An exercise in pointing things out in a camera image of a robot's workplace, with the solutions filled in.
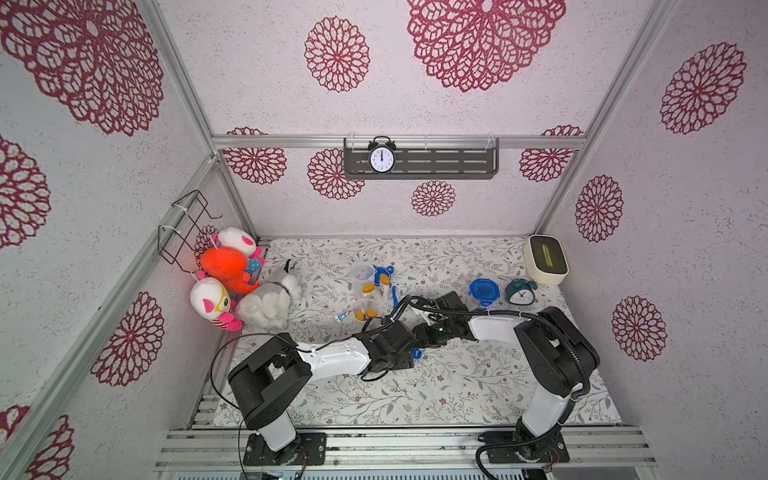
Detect blue lid front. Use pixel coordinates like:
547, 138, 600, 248
470, 278, 501, 308

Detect clear plastic container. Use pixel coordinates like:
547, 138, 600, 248
351, 298, 382, 325
350, 262, 376, 296

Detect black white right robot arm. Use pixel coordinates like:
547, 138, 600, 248
382, 292, 600, 479

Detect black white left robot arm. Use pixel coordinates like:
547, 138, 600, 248
227, 321, 416, 466

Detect small toothpaste tube left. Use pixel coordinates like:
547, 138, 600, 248
335, 310, 351, 323

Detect teal small object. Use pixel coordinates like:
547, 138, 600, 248
504, 278, 538, 307

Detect cream box green window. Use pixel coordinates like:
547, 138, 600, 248
523, 234, 570, 286

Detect black alarm clock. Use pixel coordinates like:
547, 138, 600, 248
368, 135, 397, 174

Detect red orange plush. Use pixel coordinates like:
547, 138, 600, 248
200, 246, 261, 295

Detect white plush yellow glasses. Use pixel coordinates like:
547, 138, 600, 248
190, 276, 244, 331

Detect white pink plush top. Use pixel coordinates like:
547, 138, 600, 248
213, 227, 263, 259

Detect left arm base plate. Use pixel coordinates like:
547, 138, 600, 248
243, 432, 327, 467

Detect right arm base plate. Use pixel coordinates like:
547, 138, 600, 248
479, 431, 570, 464

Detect grey wall shelf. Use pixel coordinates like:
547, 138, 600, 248
342, 137, 499, 180

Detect black wire basket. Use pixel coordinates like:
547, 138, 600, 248
155, 189, 223, 274

